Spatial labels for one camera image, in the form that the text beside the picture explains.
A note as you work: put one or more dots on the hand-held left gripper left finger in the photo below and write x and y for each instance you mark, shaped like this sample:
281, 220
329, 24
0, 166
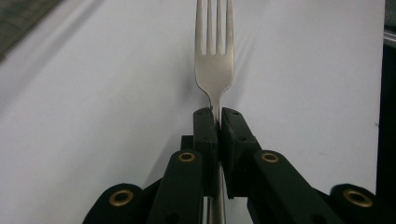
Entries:
205, 137

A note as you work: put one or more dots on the silver metal fork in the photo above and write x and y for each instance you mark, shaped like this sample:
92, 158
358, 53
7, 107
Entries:
214, 71

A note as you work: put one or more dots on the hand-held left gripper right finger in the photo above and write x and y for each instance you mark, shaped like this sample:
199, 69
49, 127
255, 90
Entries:
236, 140

